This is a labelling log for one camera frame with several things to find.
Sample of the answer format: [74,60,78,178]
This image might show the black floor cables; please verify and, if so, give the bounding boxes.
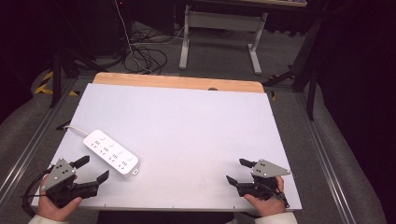
[122,26,169,76]

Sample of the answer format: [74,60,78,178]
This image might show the person's dark lap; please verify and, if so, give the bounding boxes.
[96,210,260,224]

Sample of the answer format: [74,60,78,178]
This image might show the person's right hand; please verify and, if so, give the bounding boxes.
[242,175,288,217]

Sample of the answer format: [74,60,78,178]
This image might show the aluminium floor rail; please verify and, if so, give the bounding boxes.
[0,77,78,202]
[295,91,358,224]

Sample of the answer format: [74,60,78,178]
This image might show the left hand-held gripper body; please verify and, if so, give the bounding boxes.
[40,157,101,209]

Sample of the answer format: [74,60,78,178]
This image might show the person's left hand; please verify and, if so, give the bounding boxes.
[36,175,84,222]

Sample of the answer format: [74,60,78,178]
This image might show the white board table cover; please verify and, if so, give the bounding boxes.
[31,82,303,213]

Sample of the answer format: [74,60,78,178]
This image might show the white power strip cable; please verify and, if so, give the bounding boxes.
[63,125,91,137]

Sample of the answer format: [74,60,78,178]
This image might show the yellow black floor tape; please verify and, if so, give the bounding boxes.
[33,70,80,97]

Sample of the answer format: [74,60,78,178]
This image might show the black metal stand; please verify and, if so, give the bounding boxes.
[262,18,323,121]
[49,36,108,109]

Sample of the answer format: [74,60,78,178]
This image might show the white metal desk frame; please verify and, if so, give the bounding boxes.
[178,4,269,76]

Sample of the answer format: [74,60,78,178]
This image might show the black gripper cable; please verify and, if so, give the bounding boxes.
[21,166,54,218]
[274,186,291,209]

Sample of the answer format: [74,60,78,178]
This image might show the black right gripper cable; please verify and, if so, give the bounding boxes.
[274,186,291,209]

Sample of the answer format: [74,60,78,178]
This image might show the thin white floor cable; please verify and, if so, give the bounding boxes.
[113,0,153,75]

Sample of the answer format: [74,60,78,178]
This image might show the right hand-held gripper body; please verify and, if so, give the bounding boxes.
[236,159,291,202]

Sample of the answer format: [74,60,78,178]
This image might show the white power strip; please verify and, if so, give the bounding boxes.
[82,129,141,179]

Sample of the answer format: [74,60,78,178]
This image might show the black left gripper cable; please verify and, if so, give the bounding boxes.
[21,166,54,218]

